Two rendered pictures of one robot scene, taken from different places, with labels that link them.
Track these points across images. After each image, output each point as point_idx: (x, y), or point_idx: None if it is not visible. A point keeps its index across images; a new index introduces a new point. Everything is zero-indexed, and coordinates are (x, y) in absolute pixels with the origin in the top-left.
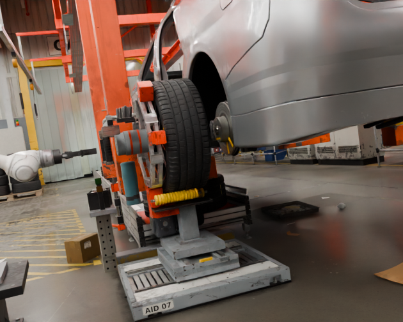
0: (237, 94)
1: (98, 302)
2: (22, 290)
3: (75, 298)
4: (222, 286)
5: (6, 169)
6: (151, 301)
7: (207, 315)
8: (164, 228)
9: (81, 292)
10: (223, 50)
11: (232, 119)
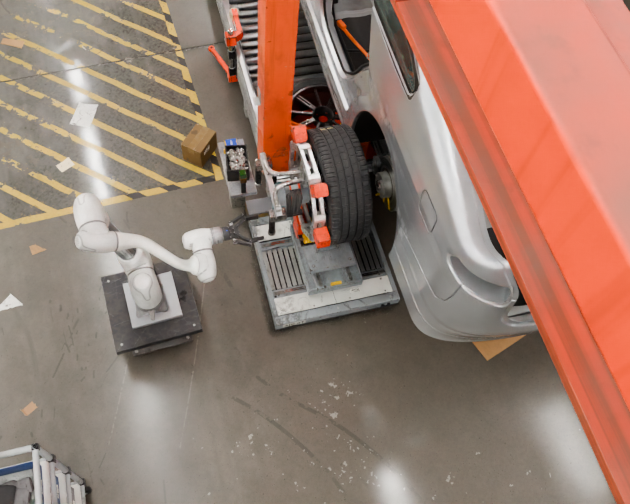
0: (404, 255)
1: (238, 279)
2: (202, 330)
3: (216, 262)
4: (345, 311)
5: (192, 273)
6: (290, 321)
7: (329, 337)
8: None
9: (218, 249)
10: (407, 217)
11: (394, 248)
